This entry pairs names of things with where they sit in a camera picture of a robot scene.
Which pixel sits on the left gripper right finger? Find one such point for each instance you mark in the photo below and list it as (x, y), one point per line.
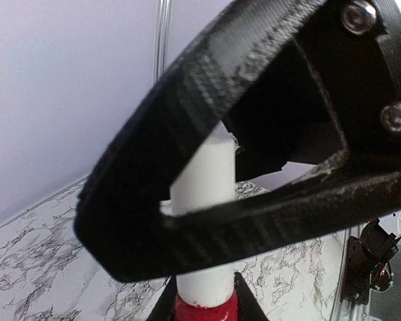
(248, 306)

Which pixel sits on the red nail polish bottle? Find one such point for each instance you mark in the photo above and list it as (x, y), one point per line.
(207, 180)

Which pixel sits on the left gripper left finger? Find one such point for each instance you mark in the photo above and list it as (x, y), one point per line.
(164, 308)

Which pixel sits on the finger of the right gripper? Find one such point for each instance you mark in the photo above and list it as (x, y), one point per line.
(282, 118)
(118, 216)

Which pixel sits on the right aluminium frame post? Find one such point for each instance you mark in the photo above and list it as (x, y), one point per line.
(163, 21)

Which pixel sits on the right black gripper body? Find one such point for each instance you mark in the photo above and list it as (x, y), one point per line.
(388, 40)

